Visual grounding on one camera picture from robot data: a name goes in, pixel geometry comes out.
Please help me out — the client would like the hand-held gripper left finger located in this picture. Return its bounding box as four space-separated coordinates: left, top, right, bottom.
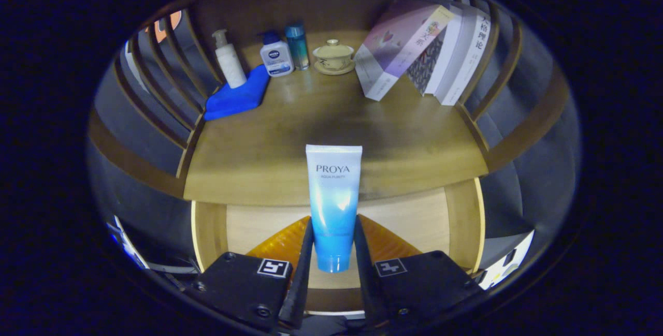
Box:
184 215 315 332

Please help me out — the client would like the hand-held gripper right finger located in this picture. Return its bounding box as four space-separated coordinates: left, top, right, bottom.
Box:
354 214 485 329

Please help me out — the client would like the wooden drawer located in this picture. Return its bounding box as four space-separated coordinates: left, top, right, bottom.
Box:
191 178 486 313

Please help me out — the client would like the blue facial cleanser tube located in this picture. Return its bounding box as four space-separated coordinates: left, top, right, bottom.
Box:
305 144 363 273

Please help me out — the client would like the wooden countertop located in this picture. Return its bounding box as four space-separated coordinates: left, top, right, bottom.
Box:
183 30 490 207

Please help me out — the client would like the blue folded cloth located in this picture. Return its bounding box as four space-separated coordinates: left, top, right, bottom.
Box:
203 64 271 121

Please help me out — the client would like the white lotion bottle blue cap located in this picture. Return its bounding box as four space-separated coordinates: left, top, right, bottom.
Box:
259 31 295 77

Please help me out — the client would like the beige lidded teacup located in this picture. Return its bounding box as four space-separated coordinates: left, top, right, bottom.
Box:
312 39 357 76

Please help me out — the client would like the dark patterned book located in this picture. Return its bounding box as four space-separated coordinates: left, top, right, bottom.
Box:
407 25 449 96

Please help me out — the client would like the white spray bottle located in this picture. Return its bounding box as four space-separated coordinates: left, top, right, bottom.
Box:
211 29 248 89

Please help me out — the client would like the teal slim bottle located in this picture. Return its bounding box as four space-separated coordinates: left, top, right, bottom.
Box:
284 23 310 71

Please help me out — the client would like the pink cover book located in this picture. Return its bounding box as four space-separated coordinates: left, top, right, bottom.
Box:
354 0 455 102

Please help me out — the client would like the plain white book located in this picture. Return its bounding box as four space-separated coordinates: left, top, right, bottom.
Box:
424 4 464 96

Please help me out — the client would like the white book with black characters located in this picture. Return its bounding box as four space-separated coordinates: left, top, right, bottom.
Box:
436 7 492 106

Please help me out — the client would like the white frame with dark slots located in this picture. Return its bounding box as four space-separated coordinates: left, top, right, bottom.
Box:
477 230 535 291

